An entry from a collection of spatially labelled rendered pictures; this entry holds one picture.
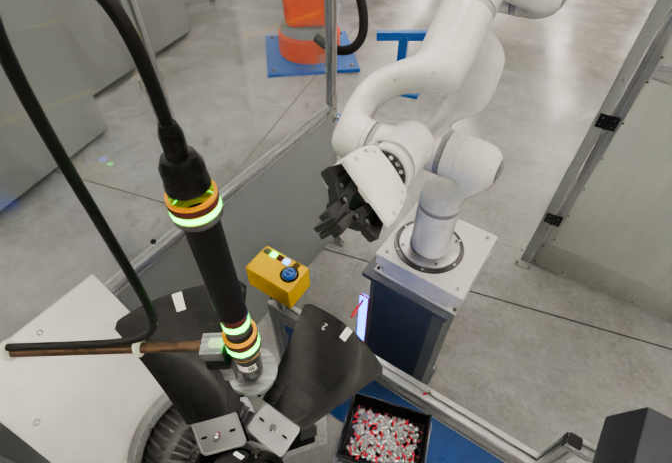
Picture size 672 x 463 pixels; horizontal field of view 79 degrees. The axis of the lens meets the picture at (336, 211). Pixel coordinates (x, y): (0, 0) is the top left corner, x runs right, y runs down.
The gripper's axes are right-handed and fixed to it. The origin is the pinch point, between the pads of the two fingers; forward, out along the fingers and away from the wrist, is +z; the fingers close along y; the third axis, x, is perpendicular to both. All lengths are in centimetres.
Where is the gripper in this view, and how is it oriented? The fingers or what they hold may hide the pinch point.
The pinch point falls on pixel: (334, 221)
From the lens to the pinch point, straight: 46.1
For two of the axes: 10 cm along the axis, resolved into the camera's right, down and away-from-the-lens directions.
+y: 5.8, 8.1, 1.1
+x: -7.0, 4.2, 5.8
